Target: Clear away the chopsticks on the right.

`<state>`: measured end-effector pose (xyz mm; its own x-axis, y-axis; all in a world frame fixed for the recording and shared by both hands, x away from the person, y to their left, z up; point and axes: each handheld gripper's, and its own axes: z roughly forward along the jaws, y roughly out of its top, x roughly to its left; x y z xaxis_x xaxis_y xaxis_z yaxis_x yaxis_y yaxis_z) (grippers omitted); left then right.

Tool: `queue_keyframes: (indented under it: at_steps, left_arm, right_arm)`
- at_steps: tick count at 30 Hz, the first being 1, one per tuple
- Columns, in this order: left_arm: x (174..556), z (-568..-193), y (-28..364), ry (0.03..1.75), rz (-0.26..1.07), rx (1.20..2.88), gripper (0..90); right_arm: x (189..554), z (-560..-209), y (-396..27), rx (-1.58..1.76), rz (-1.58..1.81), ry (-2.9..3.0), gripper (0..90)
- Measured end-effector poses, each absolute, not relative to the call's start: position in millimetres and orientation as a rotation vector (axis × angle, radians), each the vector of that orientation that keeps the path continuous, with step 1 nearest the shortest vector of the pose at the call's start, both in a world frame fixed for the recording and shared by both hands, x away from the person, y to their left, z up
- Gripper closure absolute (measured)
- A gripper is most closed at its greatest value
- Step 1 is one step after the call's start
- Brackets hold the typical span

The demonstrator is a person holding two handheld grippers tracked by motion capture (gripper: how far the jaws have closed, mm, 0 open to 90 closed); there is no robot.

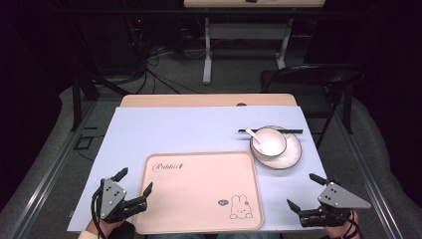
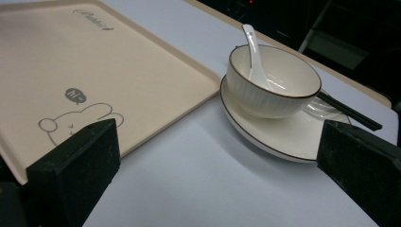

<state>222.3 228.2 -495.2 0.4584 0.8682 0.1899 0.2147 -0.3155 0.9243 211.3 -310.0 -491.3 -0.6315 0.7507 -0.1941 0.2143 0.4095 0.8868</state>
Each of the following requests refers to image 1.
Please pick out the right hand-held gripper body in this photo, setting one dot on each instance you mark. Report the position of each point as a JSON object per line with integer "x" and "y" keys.
{"x": 336, "y": 198}

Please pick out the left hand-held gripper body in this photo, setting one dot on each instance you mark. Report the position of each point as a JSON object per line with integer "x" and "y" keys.
{"x": 112, "y": 196}

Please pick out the person's left hand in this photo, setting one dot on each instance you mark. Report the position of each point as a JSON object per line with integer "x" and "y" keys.
{"x": 106, "y": 228}

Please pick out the person's right hand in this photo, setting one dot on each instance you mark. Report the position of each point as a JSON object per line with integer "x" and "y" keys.
{"x": 335, "y": 232}

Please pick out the white dark-rimmed plate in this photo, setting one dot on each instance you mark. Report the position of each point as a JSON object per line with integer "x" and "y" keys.
{"x": 292, "y": 156}

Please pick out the pink rabbit print tray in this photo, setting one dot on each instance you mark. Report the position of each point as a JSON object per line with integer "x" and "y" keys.
{"x": 199, "y": 194}

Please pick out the black chopstick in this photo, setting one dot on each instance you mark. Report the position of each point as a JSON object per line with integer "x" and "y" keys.
{"x": 294, "y": 130}

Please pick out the white bowl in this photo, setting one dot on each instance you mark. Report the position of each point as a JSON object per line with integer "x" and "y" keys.
{"x": 273, "y": 142}

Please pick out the lavender table mat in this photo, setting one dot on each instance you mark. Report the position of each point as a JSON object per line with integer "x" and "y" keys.
{"x": 182, "y": 129}

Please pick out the white ceramic spoon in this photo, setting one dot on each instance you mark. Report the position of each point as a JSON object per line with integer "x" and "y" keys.
{"x": 252, "y": 134}

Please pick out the black metal stand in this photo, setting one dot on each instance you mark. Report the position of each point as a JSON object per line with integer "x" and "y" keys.
{"x": 77, "y": 103}

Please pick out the black folding chair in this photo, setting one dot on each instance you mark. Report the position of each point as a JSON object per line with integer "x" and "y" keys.
{"x": 315, "y": 74}

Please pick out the wooden table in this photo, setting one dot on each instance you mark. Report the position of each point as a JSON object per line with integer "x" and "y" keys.
{"x": 205, "y": 99}

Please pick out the white-framed desk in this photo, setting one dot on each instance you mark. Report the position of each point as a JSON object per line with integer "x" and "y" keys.
{"x": 245, "y": 31}

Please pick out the metal floor rail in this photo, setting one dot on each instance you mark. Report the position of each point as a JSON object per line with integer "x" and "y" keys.
{"x": 371, "y": 179}
{"x": 49, "y": 176}

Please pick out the black floor socket frame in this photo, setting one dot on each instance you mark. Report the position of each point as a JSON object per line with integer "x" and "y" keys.
{"x": 83, "y": 142}

